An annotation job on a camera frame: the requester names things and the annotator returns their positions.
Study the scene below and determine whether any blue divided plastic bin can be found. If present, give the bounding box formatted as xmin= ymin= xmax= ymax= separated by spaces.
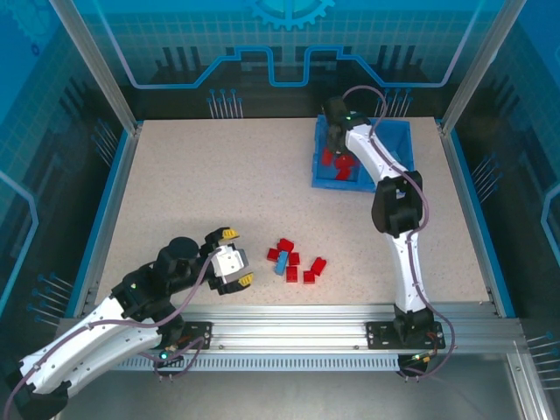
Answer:
xmin=311 ymin=115 xmax=413 ymax=193

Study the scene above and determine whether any blue table border strip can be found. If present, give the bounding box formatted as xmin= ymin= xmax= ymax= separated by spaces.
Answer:
xmin=64 ymin=124 xmax=144 ymax=319
xmin=444 ymin=126 xmax=518 ymax=319

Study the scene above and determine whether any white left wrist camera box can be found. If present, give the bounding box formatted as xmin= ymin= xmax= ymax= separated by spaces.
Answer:
xmin=211 ymin=243 xmax=252 ymax=285

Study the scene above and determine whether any wide aluminium mounting rail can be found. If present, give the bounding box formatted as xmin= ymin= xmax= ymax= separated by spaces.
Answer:
xmin=56 ymin=304 xmax=526 ymax=351

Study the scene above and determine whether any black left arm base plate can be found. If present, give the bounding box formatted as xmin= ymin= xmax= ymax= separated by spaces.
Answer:
xmin=143 ymin=321 xmax=214 ymax=350

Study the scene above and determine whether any slotted grey cable duct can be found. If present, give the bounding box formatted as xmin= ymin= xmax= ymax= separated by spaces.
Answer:
xmin=104 ymin=354 xmax=403 ymax=373

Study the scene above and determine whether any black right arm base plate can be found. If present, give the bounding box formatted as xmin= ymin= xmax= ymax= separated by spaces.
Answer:
xmin=366 ymin=321 xmax=446 ymax=350

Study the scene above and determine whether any aluminium frame post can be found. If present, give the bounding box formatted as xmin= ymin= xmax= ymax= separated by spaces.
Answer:
xmin=48 ymin=0 xmax=144 ymax=137
xmin=438 ymin=0 xmax=529 ymax=137

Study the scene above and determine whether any aluminium frame side rail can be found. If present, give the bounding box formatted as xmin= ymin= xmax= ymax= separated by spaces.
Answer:
xmin=505 ymin=345 xmax=555 ymax=420

